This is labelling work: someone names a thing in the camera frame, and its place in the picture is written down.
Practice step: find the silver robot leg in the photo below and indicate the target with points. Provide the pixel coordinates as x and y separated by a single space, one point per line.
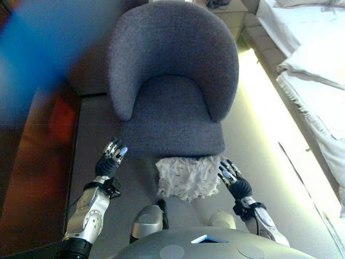
148 224
222 219

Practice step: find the white bed pillow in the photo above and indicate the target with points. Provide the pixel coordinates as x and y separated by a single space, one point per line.
318 62

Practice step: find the silver left robot leg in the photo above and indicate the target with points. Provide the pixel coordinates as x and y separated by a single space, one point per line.
148 224

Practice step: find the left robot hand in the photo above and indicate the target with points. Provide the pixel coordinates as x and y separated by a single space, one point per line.
106 167

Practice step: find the silver right robot leg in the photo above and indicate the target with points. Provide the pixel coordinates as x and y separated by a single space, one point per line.
222 219

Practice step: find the wooden nightstand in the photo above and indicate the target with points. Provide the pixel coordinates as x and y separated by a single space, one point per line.
229 16

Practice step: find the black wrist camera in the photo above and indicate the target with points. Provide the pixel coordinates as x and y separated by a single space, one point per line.
238 209
113 189

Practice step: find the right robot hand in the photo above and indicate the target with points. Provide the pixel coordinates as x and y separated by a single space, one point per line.
241 187

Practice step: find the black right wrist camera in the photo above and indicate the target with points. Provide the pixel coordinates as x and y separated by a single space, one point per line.
238 209

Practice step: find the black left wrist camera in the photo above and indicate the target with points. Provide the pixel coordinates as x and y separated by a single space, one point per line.
113 189

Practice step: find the white fringed cushion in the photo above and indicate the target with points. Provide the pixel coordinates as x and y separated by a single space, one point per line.
188 178

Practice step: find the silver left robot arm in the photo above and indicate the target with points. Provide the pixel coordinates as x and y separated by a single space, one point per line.
86 215

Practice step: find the grey fabric armchair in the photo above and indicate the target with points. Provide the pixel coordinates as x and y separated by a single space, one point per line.
172 54

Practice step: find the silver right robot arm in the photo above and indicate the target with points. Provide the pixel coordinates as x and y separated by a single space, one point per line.
265 224

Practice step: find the silver robot torso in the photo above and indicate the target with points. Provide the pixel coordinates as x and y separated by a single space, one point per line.
210 246

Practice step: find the bed with white linen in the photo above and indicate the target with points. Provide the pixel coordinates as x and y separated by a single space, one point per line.
318 108

